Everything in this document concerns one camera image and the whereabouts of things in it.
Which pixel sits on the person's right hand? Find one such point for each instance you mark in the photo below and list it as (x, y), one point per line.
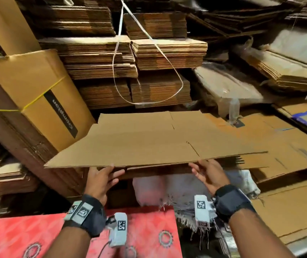
(213, 177)

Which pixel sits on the person's left hand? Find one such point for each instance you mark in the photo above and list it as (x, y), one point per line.
(101, 185)

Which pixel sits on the low pile of cardboard sheets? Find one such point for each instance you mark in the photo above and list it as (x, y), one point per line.
(293, 212)

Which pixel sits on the yellow-tied cardboard bundle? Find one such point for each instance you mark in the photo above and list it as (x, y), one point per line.
(30, 99)

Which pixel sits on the person's left forearm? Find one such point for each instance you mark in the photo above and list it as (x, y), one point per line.
(67, 245)

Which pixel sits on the person's right forearm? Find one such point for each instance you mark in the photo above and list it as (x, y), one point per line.
(261, 239)

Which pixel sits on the white woven sack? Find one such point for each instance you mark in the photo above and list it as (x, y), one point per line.
(164, 193)

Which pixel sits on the red patterned table cloth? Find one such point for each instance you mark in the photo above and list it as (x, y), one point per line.
(35, 233)

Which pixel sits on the white plastic sack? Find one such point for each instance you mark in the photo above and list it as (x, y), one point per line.
(226, 88)

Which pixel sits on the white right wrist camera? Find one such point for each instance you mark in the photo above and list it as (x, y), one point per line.
(203, 209)

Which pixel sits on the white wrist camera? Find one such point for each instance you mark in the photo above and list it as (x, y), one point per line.
(203, 209)
(117, 229)

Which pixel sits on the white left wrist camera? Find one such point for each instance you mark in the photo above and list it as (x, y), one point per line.
(117, 229)

